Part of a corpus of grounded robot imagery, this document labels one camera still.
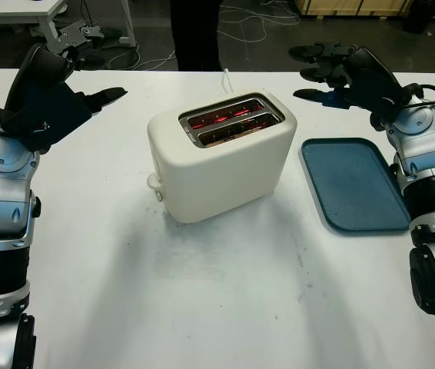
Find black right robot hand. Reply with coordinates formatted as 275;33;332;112
288;42;411;118

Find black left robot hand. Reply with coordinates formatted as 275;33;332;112
4;21;128;125

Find person beige jacket black trousers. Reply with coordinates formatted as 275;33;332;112
169;0;224;72

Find cream white two-slot toaster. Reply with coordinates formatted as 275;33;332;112
146;91;298;224

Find white desk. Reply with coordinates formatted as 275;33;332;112
0;0;138;49

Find blue rectangular tray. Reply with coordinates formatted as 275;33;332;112
298;137;411;234

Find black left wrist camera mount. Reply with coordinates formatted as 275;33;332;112
19;82;98;154

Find white floor cable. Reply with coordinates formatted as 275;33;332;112
104;40;178;70
219;7;301;43

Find white toaster power cord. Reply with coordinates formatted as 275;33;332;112
220;68;234;95

